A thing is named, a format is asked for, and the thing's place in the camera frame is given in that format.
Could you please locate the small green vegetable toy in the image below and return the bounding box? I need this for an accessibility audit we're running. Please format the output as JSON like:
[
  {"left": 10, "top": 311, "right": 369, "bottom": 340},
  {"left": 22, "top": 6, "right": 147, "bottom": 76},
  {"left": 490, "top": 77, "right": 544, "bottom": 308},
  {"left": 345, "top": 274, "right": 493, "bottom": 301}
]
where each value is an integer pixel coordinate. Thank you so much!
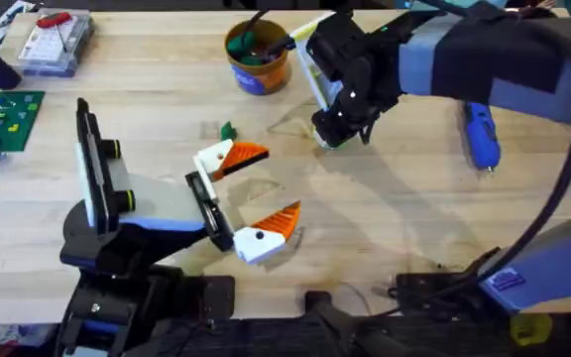
[{"left": 219, "top": 120, "right": 239, "bottom": 142}]

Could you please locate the blue electric screwdriver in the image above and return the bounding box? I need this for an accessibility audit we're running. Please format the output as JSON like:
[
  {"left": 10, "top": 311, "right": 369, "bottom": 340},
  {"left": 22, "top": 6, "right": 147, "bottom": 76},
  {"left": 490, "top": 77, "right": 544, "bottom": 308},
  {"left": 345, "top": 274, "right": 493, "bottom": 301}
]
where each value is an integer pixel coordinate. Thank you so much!
[{"left": 462, "top": 100, "right": 503, "bottom": 175}]

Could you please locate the orange ribbed wedge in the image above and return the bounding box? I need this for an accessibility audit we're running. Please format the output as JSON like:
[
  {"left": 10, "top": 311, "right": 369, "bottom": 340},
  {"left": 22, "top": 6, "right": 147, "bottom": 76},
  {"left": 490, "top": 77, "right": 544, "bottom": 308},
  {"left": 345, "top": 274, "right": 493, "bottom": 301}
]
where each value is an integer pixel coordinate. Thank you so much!
[{"left": 252, "top": 200, "right": 303, "bottom": 242}]

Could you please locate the right wrist upright plate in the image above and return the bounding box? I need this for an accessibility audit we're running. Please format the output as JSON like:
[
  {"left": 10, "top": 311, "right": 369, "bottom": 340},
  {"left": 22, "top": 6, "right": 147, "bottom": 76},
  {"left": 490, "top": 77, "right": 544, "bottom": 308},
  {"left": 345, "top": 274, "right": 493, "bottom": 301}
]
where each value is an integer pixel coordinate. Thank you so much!
[{"left": 288, "top": 11, "right": 345, "bottom": 113}]

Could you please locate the left wrist upright black plate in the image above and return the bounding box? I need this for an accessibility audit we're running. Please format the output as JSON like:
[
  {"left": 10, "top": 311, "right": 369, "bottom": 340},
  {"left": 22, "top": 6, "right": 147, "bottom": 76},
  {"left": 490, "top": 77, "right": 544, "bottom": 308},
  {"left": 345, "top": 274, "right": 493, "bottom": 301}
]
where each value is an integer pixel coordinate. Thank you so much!
[{"left": 75, "top": 97, "right": 137, "bottom": 235}]

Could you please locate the orange tub with toys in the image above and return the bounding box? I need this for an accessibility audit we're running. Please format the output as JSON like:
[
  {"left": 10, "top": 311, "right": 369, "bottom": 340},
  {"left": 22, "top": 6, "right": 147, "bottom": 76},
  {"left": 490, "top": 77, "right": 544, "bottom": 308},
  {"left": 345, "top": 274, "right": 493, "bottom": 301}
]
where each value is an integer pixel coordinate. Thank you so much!
[{"left": 223, "top": 17, "right": 293, "bottom": 97}]

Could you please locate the green board with toy blocks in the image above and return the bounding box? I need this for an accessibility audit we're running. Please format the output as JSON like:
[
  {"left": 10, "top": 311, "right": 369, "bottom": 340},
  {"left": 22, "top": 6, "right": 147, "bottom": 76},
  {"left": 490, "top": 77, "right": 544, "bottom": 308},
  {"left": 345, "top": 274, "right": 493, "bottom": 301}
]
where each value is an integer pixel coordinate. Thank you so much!
[{"left": 0, "top": 89, "right": 47, "bottom": 162}]

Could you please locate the clear box with red tool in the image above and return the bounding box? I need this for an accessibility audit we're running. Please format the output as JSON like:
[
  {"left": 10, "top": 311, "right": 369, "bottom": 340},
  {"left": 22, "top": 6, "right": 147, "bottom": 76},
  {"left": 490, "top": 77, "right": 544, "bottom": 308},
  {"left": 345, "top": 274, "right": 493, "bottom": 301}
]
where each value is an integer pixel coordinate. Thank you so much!
[{"left": 16, "top": 8, "right": 95, "bottom": 78}]

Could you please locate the white paper sheet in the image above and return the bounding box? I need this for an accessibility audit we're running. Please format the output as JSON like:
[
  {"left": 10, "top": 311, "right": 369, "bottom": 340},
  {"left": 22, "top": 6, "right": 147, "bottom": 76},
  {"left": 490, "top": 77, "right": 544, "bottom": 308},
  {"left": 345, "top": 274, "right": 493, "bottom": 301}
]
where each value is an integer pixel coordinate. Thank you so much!
[{"left": 0, "top": 0, "right": 39, "bottom": 53}]

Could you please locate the yellow-green plastic piece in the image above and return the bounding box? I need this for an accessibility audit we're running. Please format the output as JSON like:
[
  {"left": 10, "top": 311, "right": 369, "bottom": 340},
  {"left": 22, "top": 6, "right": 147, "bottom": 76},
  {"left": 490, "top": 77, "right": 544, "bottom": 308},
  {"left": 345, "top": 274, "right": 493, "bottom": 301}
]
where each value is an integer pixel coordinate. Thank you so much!
[{"left": 509, "top": 312, "right": 554, "bottom": 347}]

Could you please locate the black rail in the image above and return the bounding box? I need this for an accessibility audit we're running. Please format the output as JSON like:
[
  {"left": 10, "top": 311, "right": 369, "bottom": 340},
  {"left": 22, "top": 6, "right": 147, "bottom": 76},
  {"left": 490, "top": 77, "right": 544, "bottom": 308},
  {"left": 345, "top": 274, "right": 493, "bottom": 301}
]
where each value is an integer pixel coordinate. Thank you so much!
[{"left": 131, "top": 290, "right": 571, "bottom": 357}]

